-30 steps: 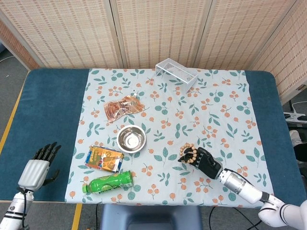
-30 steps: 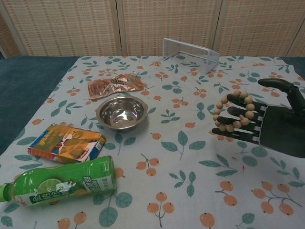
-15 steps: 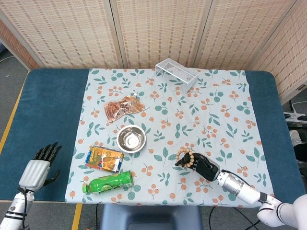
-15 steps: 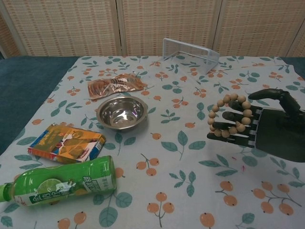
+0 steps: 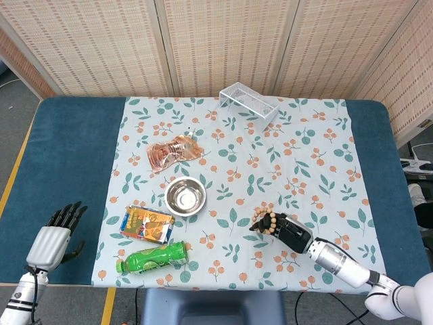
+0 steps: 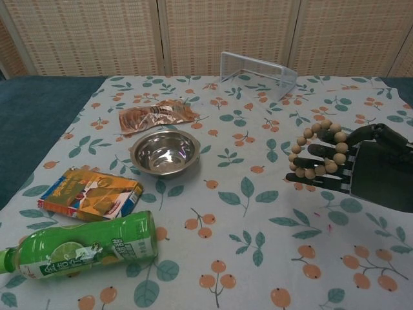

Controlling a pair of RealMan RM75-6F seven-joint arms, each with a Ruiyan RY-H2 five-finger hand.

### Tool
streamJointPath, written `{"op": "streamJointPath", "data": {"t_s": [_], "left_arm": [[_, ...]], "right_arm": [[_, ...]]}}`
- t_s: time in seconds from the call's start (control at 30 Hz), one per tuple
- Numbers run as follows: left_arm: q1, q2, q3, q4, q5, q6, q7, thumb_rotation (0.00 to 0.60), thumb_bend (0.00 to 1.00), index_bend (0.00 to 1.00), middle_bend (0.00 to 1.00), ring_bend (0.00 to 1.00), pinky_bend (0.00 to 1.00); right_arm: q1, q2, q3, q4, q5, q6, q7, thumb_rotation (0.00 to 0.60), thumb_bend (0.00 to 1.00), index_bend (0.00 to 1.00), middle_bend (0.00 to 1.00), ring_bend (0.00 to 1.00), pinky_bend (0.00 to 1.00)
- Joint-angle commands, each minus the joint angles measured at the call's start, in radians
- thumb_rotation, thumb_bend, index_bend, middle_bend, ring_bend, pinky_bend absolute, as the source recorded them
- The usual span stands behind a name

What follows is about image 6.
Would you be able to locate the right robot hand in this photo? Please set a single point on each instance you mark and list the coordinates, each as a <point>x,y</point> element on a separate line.
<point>364,168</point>

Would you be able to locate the clear plastic box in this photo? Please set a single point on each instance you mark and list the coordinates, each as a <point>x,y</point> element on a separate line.
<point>258,76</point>

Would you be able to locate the floral tablecloth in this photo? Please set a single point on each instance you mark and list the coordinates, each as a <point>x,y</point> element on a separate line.
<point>226,226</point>

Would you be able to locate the stainless steel bowl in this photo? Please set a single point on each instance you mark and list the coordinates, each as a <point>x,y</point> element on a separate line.
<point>165,154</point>

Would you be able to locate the woven folding screen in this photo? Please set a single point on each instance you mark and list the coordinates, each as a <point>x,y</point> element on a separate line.
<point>206,35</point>

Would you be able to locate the orange foil snack pouch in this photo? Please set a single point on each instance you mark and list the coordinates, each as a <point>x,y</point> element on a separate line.
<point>155,116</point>

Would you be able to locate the orange snack box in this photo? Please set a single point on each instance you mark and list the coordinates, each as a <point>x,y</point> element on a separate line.
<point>90,193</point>

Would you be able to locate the green plastic bottle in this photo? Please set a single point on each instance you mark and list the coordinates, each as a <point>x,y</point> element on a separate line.
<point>84,248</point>

